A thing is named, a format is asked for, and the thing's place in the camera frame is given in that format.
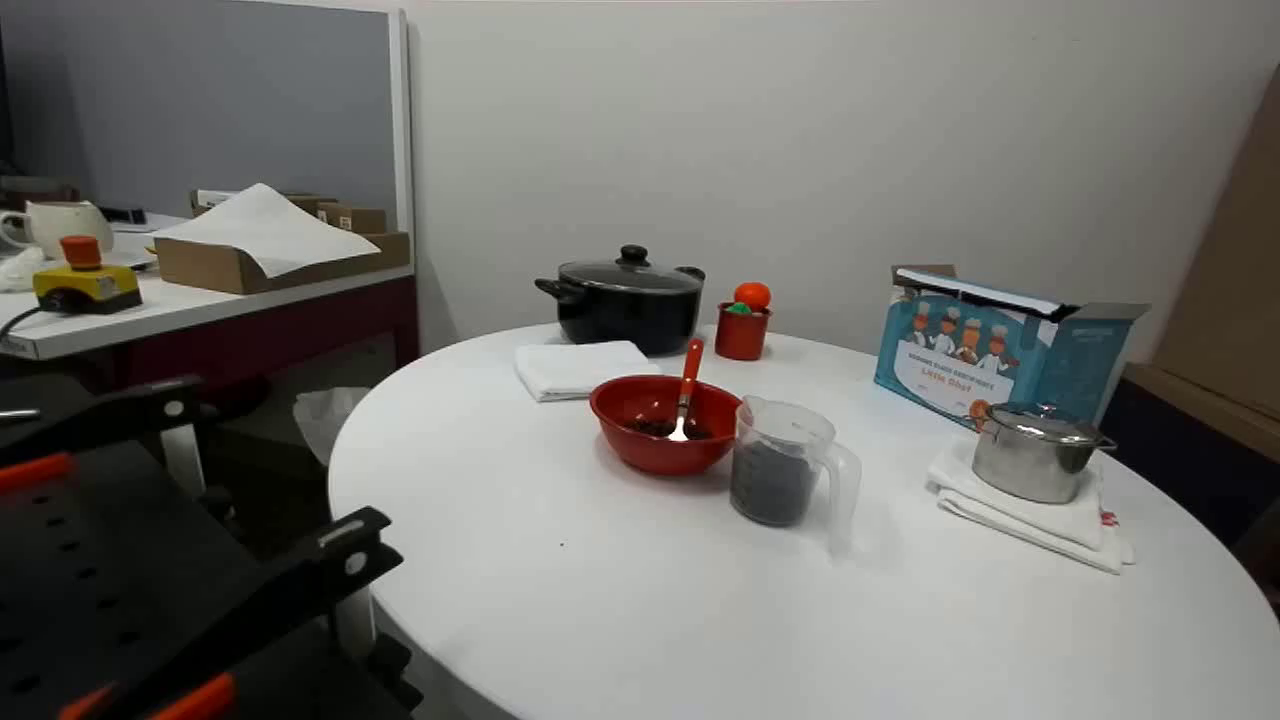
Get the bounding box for clear cup dark contents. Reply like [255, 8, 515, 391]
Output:
[727, 396, 866, 554]

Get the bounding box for red bowl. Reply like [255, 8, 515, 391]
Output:
[588, 371, 746, 479]

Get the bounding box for black cooking pot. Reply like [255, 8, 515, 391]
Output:
[530, 239, 709, 356]

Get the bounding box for black glass pot lid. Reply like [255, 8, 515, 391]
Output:
[555, 239, 709, 298]

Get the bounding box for small red cup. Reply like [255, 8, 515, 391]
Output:
[710, 298, 771, 363]

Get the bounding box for blue printed cardboard box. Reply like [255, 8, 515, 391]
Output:
[873, 258, 1152, 432]

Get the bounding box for white paper sheet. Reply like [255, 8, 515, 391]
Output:
[151, 180, 385, 283]

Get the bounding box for open brown cardboard box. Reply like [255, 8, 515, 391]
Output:
[151, 184, 413, 298]

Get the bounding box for white topped desk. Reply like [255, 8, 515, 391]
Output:
[0, 210, 423, 391]

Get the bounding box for grey partition panel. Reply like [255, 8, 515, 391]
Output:
[0, 0, 415, 237]

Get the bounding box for dark low cabinet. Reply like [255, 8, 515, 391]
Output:
[1098, 367, 1280, 571]

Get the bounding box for large brown cardboard sheet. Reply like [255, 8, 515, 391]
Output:
[1123, 65, 1280, 464]

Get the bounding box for white rounded appliance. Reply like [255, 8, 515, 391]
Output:
[0, 194, 114, 264]

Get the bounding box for orange handled spoon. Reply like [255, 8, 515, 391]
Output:
[660, 331, 709, 449]

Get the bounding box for black metal mounting frame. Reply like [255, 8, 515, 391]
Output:
[0, 371, 408, 720]

